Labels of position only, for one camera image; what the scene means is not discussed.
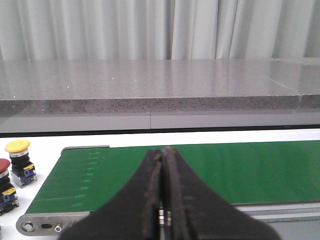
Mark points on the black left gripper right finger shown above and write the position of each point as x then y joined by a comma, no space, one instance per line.
199,213

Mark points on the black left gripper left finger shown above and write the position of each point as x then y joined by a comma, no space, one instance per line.
132,214

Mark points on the yellow mushroom push button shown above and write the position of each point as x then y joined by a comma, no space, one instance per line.
23,170

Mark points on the red mushroom push button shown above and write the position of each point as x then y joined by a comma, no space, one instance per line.
8,195

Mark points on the green conveyor belt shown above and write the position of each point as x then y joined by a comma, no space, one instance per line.
83,179

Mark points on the grey stone counter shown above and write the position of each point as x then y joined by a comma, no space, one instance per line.
123,95

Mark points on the white pleated curtain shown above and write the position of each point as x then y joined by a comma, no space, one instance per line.
158,29

